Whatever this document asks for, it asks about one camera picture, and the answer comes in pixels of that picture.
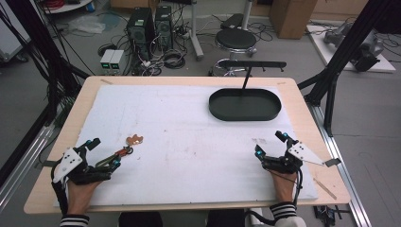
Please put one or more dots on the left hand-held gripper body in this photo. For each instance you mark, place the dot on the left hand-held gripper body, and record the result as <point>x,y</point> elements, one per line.
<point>70,162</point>

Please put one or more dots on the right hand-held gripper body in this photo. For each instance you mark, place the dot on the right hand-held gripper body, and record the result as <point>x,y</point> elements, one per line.
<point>302,153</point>

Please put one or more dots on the black key stand with tray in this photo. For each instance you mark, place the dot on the black key stand with tray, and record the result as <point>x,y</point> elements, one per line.
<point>244,105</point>

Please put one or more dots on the person's left hand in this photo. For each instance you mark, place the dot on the person's left hand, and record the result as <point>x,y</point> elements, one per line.
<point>80,197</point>

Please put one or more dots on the person's right hand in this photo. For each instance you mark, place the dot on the person's right hand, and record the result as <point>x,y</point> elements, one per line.
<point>284,187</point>

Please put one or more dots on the thin wooden stick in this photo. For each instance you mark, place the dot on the thin wooden stick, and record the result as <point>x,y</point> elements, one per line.
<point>324,188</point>

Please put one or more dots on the black parts on floor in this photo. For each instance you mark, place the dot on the black parts on floor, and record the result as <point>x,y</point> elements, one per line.
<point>327,214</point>

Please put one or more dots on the white table mat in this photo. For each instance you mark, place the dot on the white table mat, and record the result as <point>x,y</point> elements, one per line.
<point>189,148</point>

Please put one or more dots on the white bench power supply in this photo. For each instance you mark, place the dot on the white bench power supply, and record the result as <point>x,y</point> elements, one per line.
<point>117,61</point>
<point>106,61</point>

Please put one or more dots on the black round stool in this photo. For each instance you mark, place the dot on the black round stool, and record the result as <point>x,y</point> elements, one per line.
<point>235,39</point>

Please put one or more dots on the grey devices on board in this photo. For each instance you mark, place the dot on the grey devices on board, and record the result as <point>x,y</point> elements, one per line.
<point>365,50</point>

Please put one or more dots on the cardboard box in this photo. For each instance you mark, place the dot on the cardboard box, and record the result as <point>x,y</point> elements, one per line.
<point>291,19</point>

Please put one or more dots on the clear plastic bag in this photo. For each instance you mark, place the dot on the clear plastic bag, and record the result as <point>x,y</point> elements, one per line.
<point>86,25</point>

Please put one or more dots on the white board on floor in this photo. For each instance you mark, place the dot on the white board on floor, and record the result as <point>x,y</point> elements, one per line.
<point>383,64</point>

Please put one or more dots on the large black computer tower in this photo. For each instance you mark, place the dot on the large black computer tower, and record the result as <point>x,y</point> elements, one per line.
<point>140,33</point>

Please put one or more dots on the flat black case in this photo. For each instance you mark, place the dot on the flat black case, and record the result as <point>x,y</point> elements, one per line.
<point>232,21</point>

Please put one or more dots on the white metal stand leg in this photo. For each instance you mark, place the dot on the white metal stand leg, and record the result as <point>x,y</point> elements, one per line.
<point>196,34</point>

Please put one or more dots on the slim black computer tower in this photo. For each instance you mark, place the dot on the slim black computer tower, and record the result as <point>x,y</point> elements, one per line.
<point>163,28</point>

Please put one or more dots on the round white table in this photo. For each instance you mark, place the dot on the round white table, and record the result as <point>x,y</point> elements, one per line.
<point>67,7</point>

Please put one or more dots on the aluminium rail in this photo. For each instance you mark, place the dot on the aluminium rail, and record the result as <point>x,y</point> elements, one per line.
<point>346,176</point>
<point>25,167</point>

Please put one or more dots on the black metal frame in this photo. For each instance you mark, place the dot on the black metal frame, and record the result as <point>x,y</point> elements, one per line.
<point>41,47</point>
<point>343,50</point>

